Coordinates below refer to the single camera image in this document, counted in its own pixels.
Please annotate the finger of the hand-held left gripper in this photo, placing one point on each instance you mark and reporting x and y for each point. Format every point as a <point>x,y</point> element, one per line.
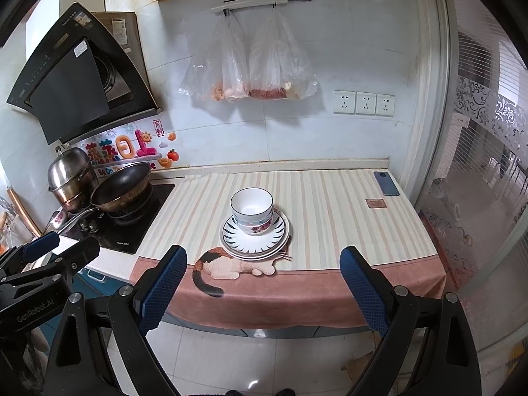
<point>80,252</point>
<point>41,244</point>

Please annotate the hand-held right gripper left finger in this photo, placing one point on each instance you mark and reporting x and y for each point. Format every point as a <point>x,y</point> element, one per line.
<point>163,284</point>

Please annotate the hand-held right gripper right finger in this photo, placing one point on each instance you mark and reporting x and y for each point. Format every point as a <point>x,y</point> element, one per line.
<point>363,288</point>

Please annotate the white plate blue striped rim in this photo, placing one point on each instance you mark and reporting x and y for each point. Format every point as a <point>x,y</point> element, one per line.
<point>272,235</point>

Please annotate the white bowl red floral print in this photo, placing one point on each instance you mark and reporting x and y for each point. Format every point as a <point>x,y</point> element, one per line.
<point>253,227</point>

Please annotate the white bowl blue rim pattern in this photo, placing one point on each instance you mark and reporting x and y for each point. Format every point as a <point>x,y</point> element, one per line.
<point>251,204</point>

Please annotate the wooden rolling pin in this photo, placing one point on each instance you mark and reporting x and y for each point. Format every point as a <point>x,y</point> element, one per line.
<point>22,210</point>

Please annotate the black gas stove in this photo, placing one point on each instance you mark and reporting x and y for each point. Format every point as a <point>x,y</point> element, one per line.
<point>136,222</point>

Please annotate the striped pink cat tablecloth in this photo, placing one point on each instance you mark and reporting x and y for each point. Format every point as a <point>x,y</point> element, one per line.
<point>330,231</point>

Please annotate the stainless steel steamer pot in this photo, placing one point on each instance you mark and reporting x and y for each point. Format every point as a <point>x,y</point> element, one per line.
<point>70,173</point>

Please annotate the dark frying pan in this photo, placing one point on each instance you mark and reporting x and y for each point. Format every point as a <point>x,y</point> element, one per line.
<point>121,187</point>

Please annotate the cardboard piece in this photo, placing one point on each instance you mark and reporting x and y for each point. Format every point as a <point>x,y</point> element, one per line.
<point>359,366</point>

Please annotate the small brown card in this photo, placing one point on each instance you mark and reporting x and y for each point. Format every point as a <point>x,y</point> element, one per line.
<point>376,203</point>

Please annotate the blue smartphone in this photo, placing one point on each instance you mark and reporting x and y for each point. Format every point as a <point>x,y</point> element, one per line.
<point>387,182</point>

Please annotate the frosted glass sliding door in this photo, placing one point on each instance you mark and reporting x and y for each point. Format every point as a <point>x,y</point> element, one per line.
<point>474,173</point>

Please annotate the black range hood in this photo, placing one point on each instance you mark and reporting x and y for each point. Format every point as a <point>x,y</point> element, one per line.
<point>70,78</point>

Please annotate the clear plastic bag orange contents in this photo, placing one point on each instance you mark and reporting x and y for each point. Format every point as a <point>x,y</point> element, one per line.
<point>222,70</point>

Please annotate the clear plastic bag red contents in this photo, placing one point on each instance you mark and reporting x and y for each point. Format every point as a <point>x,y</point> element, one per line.
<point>276,66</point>

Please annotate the colourful wall stickers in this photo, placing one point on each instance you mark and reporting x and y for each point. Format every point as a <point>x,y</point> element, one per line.
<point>123,148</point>

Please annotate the white wall socket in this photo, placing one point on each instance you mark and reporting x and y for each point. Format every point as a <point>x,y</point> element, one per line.
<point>366,103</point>
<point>385,105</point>
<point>344,102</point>

